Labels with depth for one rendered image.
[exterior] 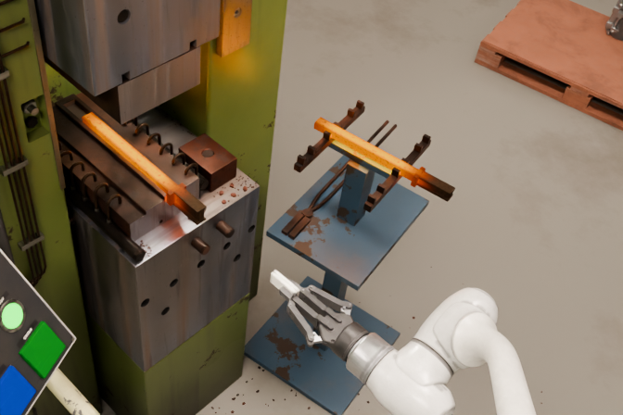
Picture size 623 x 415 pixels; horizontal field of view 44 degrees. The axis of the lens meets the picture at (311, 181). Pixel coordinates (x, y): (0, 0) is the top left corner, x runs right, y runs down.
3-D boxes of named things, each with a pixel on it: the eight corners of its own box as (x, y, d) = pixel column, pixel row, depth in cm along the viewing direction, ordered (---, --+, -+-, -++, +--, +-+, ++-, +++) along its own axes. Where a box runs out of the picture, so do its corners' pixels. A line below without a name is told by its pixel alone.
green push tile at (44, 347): (66, 345, 145) (44, 320, 141) (45, 379, 140) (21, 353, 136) (59, 345, 146) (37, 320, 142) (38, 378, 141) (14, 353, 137)
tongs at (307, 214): (386, 121, 248) (387, 119, 247) (397, 127, 247) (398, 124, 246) (281, 232, 210) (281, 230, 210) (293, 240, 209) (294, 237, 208)
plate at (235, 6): (249, 44, 184) (253, -19, 172) (222, 57, 179) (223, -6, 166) (244, 40, 185) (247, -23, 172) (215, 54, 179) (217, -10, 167)
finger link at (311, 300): (338, 322, 151) (344, 319, 152) (299, 287, 156) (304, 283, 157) (336, 333, 154) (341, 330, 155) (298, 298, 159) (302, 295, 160)
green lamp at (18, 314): (31, 320, 138) (27, 307, 135) (6, 335, 135) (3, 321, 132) (20, 309, 139) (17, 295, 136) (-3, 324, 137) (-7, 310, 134)
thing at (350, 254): (427, 205, 227) (429, 200, 225) (357, 291, 202) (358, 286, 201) (343, 158, 237) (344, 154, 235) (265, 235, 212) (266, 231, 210)
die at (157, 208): (199, 200, 183) (199, 175, 177) (131, 243, 172) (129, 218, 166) (93, 110, 201) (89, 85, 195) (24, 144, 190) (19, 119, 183)
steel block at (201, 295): (250, 292, 221) (260, 185, 189) (144, 372, 199) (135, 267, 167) (128, 185, 244) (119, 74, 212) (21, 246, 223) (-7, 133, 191)
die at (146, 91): (200, 83, 158) (200, 45, 151) (120, 125, 147) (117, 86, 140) (78, -7, 176) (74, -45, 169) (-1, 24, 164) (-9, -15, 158)
